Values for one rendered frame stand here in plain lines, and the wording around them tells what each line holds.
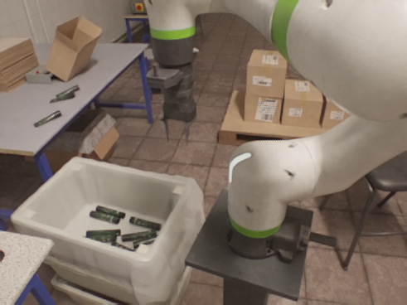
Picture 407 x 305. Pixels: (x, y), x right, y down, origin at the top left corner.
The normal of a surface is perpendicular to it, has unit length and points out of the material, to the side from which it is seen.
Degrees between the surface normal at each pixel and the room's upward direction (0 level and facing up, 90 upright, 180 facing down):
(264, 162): 14
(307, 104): 90
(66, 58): 90
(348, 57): 82
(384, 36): 63
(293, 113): 90
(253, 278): 0
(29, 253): 0
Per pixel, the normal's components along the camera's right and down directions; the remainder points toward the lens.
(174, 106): -0.38, 0.51
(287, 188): 0.25, 0.52
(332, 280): -0.04, -0.81
